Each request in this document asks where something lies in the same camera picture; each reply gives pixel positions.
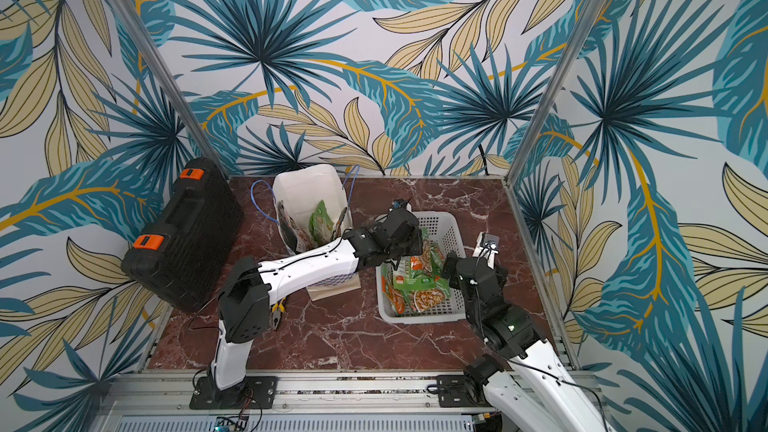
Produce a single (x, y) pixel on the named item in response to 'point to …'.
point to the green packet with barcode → (393, 302)
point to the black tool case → (183, 247)
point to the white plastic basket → (446, 234)
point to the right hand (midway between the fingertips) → (470, 257)
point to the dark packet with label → (337, 231)
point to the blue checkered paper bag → (312, 209)
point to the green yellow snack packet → (321, 224)
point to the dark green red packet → (296, 239)
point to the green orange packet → (427, 265)
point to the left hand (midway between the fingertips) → (423, 244)
